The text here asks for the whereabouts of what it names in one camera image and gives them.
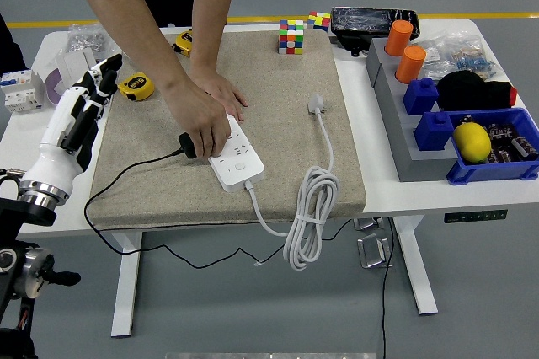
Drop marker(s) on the person's left hand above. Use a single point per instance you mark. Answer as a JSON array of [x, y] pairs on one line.
[[225, 93]]

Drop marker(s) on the person's right hand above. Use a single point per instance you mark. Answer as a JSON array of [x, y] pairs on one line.
[[198, 119]]

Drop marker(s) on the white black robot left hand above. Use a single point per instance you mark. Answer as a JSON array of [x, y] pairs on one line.
[[54, 152]]

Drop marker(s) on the black plug adapter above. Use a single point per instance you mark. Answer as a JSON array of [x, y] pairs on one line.
[[186, 144]]

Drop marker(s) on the white power strip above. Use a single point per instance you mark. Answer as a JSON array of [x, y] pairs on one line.
[[240, 178]]

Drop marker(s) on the person's right forearm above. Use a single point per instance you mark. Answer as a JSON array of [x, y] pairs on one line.
[[118, 9]]

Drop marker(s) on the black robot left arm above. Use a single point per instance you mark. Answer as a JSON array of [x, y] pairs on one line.
[[17, 258]]

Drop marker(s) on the person's left forearm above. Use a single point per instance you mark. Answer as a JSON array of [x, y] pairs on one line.
[[210, 5]]

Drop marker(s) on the grey-brown mat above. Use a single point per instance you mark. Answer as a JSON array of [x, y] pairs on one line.
[[273, 81]]

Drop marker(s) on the yellow tape measure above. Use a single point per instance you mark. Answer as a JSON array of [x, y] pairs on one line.
[[135, 86], [184, 41]]

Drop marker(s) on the purple bowl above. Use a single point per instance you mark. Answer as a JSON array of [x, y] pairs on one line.
[[52, 85]]

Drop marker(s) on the white circuit breaker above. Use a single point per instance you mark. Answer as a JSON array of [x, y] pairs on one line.
[[21, 91]]

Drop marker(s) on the large Rubik's cube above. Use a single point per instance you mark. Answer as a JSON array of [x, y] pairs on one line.
[[291, 39]]

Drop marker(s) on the clear bag of screws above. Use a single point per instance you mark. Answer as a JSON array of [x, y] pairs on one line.
[[86, 39]]

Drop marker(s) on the small Rubik's cube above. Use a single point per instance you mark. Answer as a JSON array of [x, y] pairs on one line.
[[319, 21]]

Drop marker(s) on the black plastic-wrapped box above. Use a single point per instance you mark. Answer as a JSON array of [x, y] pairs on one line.
[[362, 22]]

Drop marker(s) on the orange cylinder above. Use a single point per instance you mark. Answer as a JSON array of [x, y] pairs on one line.
[[410, 65], [398, 39]]

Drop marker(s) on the grey stepped block holder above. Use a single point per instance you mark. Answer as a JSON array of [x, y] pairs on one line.
[[404, 140]]

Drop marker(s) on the blue plastic block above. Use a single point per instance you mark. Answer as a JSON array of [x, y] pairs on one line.
[[433, 131], [420, 95]]

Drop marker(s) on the clear bag of components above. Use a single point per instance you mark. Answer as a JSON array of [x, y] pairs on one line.
[[459, 55]]

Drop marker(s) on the black cloth with red piece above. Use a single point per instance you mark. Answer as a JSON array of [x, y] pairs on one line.
[[467, 91]]

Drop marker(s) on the yellow lemon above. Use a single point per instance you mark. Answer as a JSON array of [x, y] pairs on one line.
[[471, 143]]

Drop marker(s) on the blue plastic bin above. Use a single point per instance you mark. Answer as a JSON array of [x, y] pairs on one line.
[[488, 173]]

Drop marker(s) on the black table control panel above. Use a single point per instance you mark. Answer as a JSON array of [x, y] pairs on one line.
[[476, 216]]

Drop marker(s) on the dark cylindrical capacitors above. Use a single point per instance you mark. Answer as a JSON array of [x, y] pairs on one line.
[[511, 142]]

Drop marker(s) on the white blank wall panel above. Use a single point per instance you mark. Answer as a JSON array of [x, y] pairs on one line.
[[73, 62]]

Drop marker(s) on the silver metal bracket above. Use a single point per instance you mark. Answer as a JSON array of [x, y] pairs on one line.
[[372, 251], [368, 224]]

